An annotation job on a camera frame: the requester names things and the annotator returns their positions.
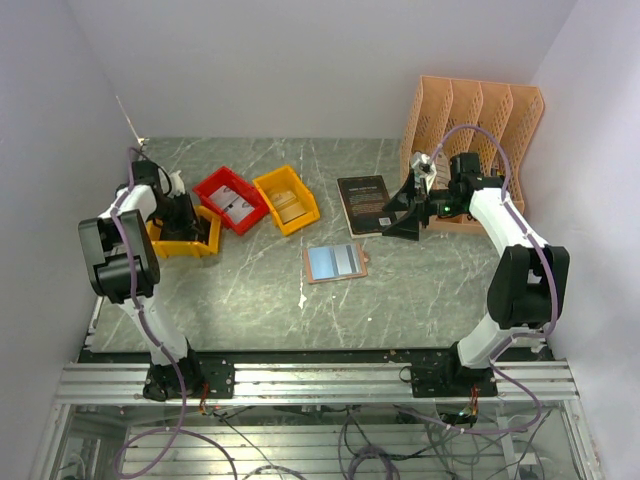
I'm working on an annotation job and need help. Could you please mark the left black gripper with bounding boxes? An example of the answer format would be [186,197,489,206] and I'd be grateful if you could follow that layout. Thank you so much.
[152,191,207,237]

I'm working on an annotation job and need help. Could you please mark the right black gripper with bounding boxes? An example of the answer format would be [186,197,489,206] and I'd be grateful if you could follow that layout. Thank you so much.
[382,170,465,240]

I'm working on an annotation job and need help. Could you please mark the red bin with cards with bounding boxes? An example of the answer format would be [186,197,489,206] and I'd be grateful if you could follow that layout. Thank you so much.
[193,166,269,236]

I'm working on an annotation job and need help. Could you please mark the white silver VIP card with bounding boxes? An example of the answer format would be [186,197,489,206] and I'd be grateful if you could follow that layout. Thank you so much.
[333,244,362,276]

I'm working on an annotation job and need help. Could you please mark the pink leather card holder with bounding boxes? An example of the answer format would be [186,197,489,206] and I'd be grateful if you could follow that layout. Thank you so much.
[303,243,368,284]

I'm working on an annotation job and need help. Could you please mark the yellow bin with cards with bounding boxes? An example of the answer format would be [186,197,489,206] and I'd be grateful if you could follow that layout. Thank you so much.
[253,165,320,236]

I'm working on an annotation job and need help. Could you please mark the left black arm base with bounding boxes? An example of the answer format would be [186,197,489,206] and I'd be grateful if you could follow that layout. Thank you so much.
[142,349,235,402]

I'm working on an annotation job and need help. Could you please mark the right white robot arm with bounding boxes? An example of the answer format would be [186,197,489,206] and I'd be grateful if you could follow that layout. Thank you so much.
[383,153,570,398]

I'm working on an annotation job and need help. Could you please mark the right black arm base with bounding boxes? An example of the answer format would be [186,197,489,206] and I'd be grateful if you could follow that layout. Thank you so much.
[399,363,498,398]

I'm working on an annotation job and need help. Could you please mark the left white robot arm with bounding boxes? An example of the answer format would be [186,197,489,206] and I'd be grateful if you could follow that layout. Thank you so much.
[78,150,205,401]

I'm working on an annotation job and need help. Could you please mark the black book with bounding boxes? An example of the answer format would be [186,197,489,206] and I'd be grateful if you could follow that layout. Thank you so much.
[337,175,397,238]

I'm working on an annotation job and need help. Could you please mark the peach file organizer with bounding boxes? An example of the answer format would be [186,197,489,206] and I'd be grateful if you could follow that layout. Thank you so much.
[400,76,545,212]

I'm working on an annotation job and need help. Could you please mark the aluminium frame rail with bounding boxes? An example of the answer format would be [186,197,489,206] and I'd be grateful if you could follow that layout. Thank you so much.
[54,361,579,406]

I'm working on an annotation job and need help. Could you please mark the tangled floor cables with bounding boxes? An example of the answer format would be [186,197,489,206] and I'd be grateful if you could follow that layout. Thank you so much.
[199,399,551,480]

